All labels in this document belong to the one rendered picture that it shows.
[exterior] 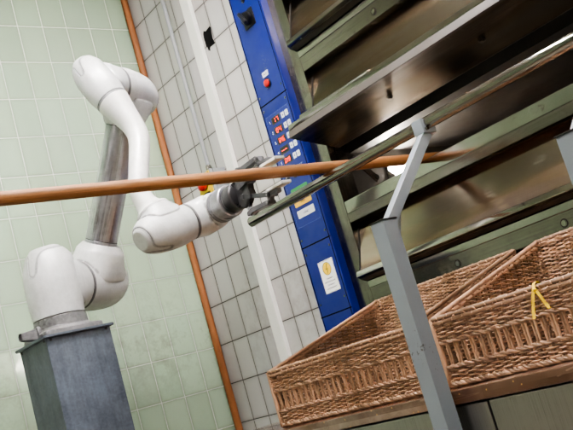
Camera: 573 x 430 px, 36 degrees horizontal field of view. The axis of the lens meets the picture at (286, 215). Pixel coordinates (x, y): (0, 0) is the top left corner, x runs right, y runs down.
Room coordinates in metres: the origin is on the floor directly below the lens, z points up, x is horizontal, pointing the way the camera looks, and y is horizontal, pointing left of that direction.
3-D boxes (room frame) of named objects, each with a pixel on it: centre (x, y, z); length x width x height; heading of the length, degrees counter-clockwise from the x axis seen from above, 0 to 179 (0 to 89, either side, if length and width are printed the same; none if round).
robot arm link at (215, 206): (2.31, 0.15, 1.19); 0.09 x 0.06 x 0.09; 131
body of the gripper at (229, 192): (2.26, 0.10, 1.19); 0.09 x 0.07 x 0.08; 41
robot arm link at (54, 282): (2.58, 0.72, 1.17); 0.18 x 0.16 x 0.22; 157
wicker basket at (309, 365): (2.33, -0.18, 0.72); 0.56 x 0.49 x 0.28; 40
